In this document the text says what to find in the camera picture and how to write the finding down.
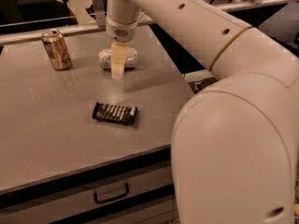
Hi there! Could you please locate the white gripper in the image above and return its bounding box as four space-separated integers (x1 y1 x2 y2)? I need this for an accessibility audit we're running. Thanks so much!
106 16 138 79

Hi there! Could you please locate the white green 7up can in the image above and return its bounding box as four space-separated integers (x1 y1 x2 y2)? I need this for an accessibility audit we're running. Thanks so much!
98 48 137 70

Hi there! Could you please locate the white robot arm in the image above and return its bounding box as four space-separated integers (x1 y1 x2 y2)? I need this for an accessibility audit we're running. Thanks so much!
107 0 299 224

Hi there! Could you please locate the gold soda can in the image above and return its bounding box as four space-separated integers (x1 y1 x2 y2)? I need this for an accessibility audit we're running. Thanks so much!
41 29 72 71

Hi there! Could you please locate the metal railing with posts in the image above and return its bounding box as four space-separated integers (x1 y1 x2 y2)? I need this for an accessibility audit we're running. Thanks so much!
0 0 299 47

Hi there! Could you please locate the dark chocolate bar wrapper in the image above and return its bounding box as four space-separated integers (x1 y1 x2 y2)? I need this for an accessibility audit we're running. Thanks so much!
92 102 137 126

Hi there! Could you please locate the grey drawer with black handle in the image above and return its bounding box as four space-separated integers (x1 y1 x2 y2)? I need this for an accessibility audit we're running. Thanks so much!
0 155 177 224

